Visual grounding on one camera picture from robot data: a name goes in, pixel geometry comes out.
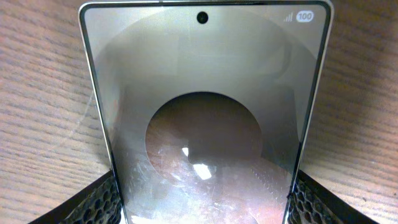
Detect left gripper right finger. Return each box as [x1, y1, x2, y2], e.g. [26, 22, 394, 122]
[285, 170, 377, 224]

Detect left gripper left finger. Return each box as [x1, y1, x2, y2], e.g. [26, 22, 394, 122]
[30, 171, 123, 224]

